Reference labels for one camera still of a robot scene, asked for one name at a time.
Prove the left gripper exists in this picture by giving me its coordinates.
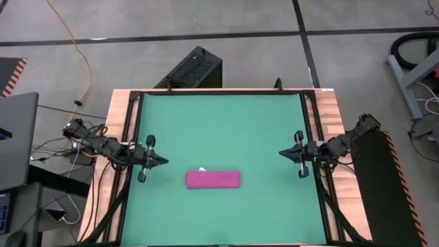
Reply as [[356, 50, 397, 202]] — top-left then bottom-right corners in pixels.
[[132, 134, 169, 184]]

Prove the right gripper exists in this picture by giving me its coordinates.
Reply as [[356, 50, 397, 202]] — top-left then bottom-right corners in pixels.
[[278, 130, 322, 179]]

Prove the pink towel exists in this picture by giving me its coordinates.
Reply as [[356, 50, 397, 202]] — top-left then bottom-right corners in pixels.
[[185, 167, 241, 190]]

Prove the green table mat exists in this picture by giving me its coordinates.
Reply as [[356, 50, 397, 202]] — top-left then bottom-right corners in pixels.
[[119, 92, 328, 246]]

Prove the black power adapter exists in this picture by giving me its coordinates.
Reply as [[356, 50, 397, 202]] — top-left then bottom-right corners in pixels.
[[69, 152, 94, 167]]

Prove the black computer tower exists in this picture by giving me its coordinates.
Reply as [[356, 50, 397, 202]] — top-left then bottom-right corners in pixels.
[[153, 45, 224, 90]]

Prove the large hazard-striped black panel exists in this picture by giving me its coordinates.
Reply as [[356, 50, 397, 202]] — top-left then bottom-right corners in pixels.
[[348, 130, 429, 247]]

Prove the dark grey desk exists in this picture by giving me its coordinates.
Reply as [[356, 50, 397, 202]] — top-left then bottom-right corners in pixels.
[[0, 163, 93, 247]]

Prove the grey metal stand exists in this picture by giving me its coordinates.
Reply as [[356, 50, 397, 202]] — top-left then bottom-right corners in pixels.
[[385, 47, 439, 121]]

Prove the grey laptop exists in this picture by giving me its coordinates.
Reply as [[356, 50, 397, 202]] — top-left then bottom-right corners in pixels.
[[0, 91, 40, 193]]

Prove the black computer mouse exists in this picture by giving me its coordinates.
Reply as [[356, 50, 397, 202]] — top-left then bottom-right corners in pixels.
[[3, 230, 27, 247]]

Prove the small hazard-striped black mat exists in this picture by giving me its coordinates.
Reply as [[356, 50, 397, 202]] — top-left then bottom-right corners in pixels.
[[0, 57, 29, 99]]

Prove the black table frame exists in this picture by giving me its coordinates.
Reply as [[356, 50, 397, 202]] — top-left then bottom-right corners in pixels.
[[81, 89, 374, 247]]

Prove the white cable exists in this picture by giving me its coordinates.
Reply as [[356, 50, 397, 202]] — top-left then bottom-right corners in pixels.
[[60, 192, 82, 226]]

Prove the yellow floor cable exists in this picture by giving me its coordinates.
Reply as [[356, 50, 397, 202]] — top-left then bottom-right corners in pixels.
[[44, 0, 93, 121]]

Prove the black coiled hose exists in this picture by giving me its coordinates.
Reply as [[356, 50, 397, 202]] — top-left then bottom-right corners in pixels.
[[390, 31, 439, 71]]

